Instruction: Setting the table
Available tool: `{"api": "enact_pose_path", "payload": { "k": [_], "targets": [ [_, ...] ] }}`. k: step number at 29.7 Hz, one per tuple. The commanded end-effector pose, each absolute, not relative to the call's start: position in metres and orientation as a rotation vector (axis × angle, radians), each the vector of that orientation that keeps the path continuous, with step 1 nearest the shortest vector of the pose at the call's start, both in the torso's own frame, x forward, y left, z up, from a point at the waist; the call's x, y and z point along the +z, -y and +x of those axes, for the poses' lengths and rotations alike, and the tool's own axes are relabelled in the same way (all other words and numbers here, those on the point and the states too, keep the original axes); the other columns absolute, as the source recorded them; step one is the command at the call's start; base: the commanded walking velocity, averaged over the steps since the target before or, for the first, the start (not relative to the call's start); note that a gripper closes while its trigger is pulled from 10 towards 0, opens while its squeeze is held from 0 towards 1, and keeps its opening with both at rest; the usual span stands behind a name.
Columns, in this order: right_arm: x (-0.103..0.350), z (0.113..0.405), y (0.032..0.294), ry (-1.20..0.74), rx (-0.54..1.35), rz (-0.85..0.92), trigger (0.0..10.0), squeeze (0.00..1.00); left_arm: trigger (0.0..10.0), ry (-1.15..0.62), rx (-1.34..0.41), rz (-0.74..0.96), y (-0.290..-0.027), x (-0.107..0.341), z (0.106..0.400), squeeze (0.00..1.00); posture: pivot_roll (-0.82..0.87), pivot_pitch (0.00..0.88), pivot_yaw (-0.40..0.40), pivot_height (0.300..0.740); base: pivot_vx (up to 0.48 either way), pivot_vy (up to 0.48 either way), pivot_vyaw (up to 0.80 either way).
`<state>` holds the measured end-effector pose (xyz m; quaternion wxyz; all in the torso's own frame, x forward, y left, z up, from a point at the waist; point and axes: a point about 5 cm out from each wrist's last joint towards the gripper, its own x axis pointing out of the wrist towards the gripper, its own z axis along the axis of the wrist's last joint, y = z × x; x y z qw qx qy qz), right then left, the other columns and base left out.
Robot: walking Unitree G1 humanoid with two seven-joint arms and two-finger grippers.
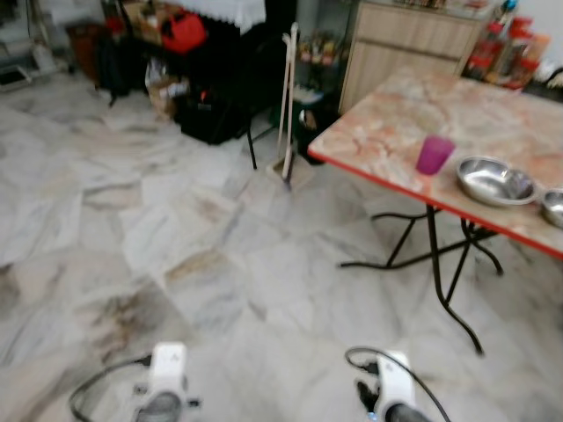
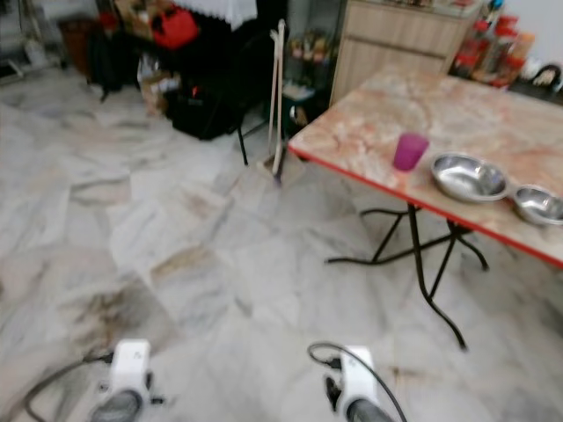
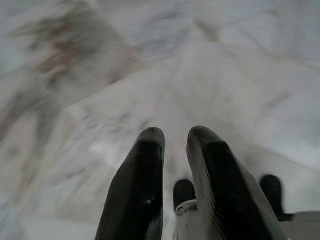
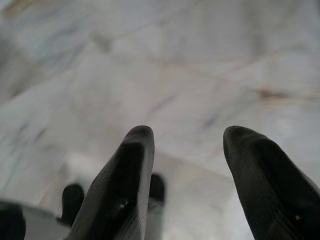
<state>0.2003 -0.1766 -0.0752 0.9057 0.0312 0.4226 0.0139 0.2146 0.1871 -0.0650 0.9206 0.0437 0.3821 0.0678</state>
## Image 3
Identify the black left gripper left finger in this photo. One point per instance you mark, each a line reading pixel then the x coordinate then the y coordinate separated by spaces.
pixel 135 190

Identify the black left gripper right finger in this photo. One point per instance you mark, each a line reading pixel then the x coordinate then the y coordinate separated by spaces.
pixel 225 190

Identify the black robot foot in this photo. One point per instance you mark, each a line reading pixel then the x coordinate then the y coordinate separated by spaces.
pixel 183 191
pixel 272 195

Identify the grey robot leg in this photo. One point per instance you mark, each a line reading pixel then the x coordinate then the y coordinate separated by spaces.
pixel 186 220
pixel 303 225

